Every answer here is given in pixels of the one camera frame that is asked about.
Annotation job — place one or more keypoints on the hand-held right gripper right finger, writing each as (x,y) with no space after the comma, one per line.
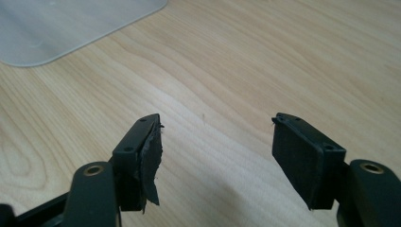
(305,160)

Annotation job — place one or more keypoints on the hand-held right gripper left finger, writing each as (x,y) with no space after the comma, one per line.
(135,157)

